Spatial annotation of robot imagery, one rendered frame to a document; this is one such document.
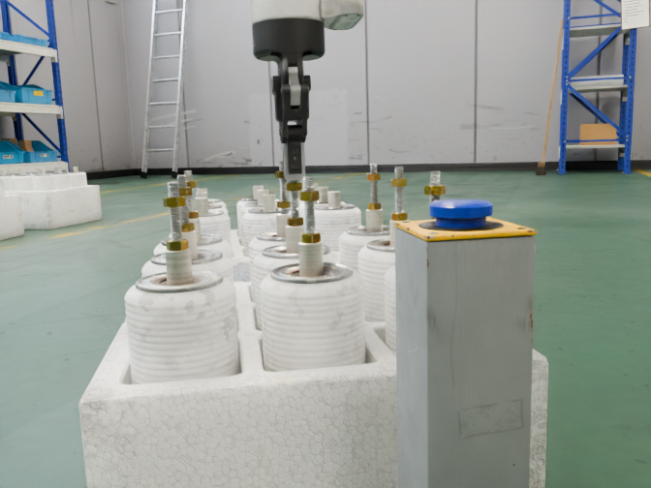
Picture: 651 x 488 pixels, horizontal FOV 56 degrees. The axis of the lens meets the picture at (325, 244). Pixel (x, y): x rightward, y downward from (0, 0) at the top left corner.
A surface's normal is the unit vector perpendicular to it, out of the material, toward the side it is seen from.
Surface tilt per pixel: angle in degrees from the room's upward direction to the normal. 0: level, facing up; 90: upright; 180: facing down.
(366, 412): 90
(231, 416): 90
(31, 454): 0
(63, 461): 0
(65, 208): 90
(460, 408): 90
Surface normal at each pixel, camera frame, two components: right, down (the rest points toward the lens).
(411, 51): -0.33, 0.16
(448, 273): 0.16, 0.15
